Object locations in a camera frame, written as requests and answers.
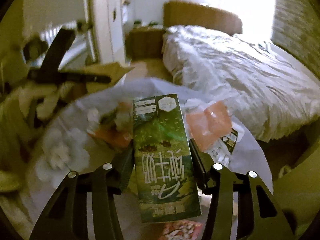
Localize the white crumpled tissues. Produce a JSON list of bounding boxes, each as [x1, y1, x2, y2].
[[36, 128, 90, 182]]

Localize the brown wooden nightstand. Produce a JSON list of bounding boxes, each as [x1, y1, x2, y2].
[[125, 27, 165, 60]]

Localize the patterned grey curtain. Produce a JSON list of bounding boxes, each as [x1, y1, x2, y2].
[[271, 0, 319, 76]]

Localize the pink snack box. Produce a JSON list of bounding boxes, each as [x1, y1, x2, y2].
[[159, 220, 203, 240]]

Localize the white cabinet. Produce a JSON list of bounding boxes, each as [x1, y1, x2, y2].
[[273, 139, 319, 235]]

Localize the brown cardboard piece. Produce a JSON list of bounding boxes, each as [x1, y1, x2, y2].
[[82, 62, 134, 94]]

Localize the brown headboard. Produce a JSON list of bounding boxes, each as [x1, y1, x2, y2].
[[163, 0, 242, 36]]

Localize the bed with white duvet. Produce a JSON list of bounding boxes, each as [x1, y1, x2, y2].
[[162, 25, 319, 142]]

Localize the white radiator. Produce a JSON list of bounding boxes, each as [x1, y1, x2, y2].
[[40, 20, 93, 70]]

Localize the white door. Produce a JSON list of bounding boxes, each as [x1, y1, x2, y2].
[[84, 0, 126, 64]]

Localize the green milk carton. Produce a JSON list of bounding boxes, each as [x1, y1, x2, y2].
[[133, 94, 202, 223]]

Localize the white printed label wrapper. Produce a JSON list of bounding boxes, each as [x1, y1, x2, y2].
[[205, 127, 245, 167]]

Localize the orange plastic wrapper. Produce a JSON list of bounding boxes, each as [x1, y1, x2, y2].
[[185, 101, 232, 152]]

